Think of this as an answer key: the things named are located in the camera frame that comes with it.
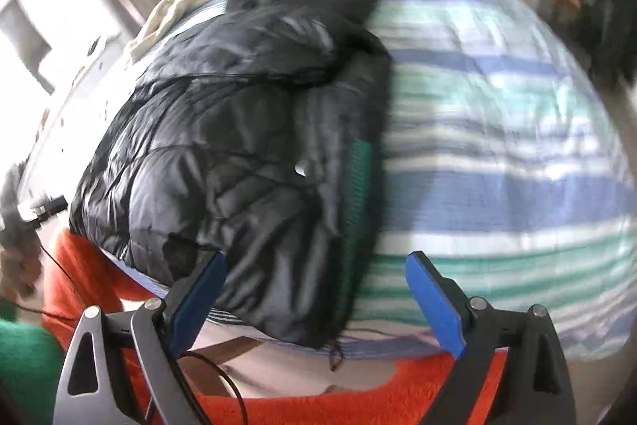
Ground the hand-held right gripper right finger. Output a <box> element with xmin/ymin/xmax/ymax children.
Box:
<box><xmin>404</xmin><ymin>251</ymin><xmax>577</xmax><ymax>425</ymax></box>

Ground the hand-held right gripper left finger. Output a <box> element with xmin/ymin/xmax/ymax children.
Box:
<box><xmin>52</xmin><ymin>251</ymin><xmax>229</xmax><ymax>425</ymax></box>

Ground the black puffer coat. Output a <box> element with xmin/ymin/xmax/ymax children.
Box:
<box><xmin>68</xmin><ymin>0</ymin><xmax>394</xmax><ymax>371</ymax></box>

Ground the dark jacket on chair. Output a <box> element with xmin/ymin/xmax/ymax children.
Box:
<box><xmin>572</xmin><ymin>0</ymin><xmax>637</xmax><ymax>82</ymax></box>

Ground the beige garment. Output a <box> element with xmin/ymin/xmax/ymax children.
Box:
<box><xmin>130</xmin><ymin>0</ymin><xmax>234</xmax><ymax>57</ymax></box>

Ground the bed with striped duvet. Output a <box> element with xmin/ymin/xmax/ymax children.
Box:
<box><xmin>30</xmin><ymin>0</ymin><xmax>628</xmax><ymax>361</ymax></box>

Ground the wooden chair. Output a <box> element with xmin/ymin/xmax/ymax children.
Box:
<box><xmin>555</xmin><ymin>0</ymin><xmax>580</xmax><ymax>27</ymax></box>

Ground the thin black cable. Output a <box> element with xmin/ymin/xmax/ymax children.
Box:
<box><xmin>37</xmin><ymin>241</ymin><xmax>75</xmax><ymax>321</ymax></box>

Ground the white dresser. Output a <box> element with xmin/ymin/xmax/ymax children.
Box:
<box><xmin>0</xmin><ymin>37</ymin><xmax>165</xmax><ymax>217</ymax></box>

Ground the person's left hand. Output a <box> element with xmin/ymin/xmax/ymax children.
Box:
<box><xmin>0</xmin><ymin>231</ymin><xmax>43</xmax><ymax>301</ymax></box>

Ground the green cloth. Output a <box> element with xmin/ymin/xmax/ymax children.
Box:
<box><xmin>0</xmin><ymin>318</ymin><xmax>65</xmax><ymax>425</ymax></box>

